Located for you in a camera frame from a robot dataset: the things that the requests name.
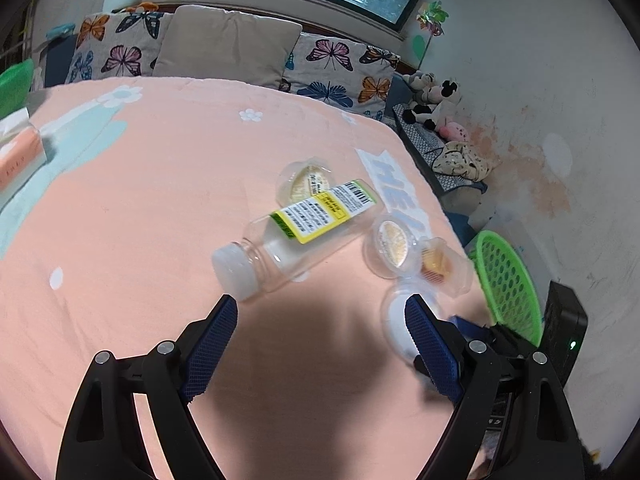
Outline green plastic mesh basket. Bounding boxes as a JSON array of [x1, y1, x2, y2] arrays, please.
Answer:
[[469, 230, 542, 347]]

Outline orange pastry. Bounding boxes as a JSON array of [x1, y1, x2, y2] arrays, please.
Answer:
[[418, 237, 475, 298]]

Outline clear plastic cup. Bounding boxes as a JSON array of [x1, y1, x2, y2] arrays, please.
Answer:
[[381, 278, 442, 366]]

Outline clear plastic bottle yellow label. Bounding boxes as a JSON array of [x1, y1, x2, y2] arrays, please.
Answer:
[[212, 179, 385, 301]]

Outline clear jelly cup yellow lid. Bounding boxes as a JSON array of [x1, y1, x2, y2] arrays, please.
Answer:
[[276, 157, 335, 206]]

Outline black device green light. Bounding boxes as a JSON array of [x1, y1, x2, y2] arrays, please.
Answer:
[[539, 281, 588, 387]]

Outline peach patterned tablecloth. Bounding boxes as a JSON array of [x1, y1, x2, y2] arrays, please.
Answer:
[[1, 78, 456, 479]]

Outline spotted cream cloth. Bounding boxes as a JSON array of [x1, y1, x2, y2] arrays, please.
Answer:
[[432, 142, 496, 182]]

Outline pink plush toy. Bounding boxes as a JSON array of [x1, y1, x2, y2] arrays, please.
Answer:
[[438, 122, 470, 142]]

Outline black white plush toys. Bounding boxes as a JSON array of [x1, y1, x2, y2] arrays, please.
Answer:
[[401, 72, 461, 131]]

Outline pink tissue pack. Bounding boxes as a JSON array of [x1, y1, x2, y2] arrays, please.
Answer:
[[0, 107, 47, 209]]

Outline right butterfly print pillow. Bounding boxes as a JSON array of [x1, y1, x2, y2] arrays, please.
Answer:
[[279, 32, 400, 120]]

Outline butterfly print pillow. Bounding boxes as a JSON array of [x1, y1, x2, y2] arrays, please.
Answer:
[[279, 32, 400, 120], [65, 6, 174, 84]]

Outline colourful pinwheel decoration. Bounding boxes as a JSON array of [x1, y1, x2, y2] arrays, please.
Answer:
[[416, 0, 449, 37]]

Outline green wavy bowl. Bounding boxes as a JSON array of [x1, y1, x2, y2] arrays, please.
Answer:
[[0, 58, 35, 119]]

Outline left butterfly print pillow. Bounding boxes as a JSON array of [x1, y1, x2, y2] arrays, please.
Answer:
[[65, 6, 174, 84]]

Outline beige cushion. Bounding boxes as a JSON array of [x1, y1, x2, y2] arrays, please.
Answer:
[[153, 6, 303, 89]]

